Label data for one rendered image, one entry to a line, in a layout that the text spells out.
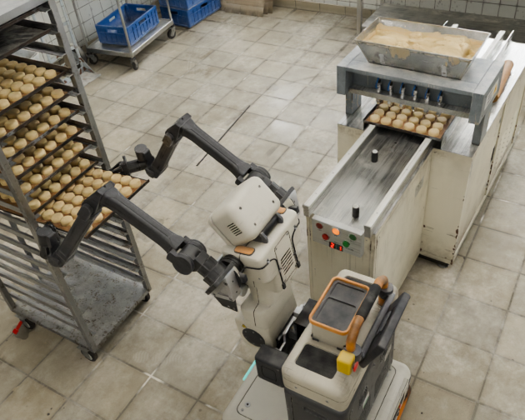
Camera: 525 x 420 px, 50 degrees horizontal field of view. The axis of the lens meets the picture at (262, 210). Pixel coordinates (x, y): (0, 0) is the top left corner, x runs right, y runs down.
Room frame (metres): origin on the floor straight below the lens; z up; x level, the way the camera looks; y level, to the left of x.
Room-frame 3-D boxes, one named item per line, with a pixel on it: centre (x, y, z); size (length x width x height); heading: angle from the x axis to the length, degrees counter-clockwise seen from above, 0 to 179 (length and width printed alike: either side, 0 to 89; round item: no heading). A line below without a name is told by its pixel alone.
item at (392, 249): (2.06, -0.53, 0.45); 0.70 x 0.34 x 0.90; 143
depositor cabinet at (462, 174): (2.84, -1.12, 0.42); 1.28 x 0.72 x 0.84; 143
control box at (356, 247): (1.77, -0.31, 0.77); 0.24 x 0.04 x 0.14; 53
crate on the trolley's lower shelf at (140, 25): (5.65, 1.12, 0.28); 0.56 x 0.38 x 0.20; 153
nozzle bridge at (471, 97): (2.46, -0.84, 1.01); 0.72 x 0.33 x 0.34; 53
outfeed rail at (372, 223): (2.47, -1.02, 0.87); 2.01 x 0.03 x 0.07; 143
